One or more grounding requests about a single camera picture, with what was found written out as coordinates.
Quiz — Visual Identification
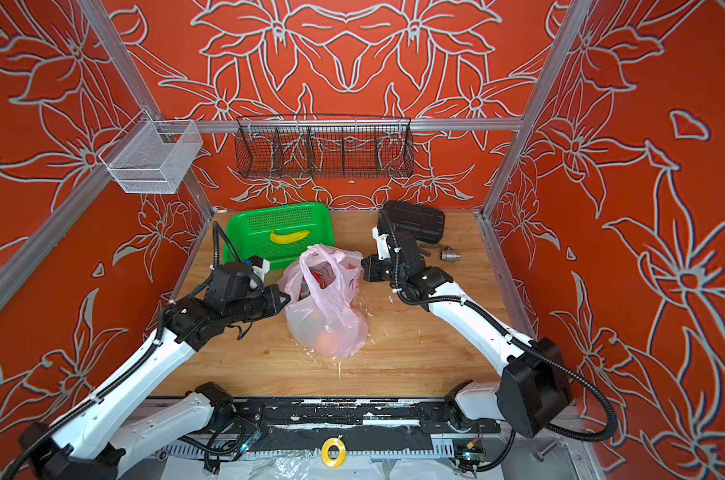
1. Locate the metal drill chuck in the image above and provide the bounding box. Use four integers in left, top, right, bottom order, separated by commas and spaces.
441, 248, 462, 263

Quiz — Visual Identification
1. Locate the black plastic case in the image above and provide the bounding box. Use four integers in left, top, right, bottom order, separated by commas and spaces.
381, 200, 446, 244

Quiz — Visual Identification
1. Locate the green plastic basket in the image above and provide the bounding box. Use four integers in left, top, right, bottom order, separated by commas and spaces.
226, 202, 334, 271

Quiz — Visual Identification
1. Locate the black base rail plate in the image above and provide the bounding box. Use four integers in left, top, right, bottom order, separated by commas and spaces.
230, 397, 502, 436

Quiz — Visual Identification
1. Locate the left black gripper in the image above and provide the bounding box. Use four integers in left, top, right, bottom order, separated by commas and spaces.
228, 282, 294, 324

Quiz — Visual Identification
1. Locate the yellow tape roll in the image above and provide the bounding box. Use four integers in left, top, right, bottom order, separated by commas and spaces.
320, 437, 348, 469

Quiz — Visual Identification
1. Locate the white mesh wall basket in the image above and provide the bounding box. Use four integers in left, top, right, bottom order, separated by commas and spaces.
100, 120, 202, 194

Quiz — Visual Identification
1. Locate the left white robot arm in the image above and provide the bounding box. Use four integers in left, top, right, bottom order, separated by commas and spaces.
2, 285, 290, 479

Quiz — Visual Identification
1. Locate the pink plastic bag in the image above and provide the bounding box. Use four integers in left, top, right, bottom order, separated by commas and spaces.
278, 244, 369, 359

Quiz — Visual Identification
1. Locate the black wire wall basket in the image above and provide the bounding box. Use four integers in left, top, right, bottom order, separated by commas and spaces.
234, 115, 416, 179

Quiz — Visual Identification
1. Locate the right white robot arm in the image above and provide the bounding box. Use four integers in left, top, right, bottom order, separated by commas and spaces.
362, 224, 619, 442

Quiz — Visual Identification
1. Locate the yellow banana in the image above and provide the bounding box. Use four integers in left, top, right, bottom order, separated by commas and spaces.
270, 230, 310, 245

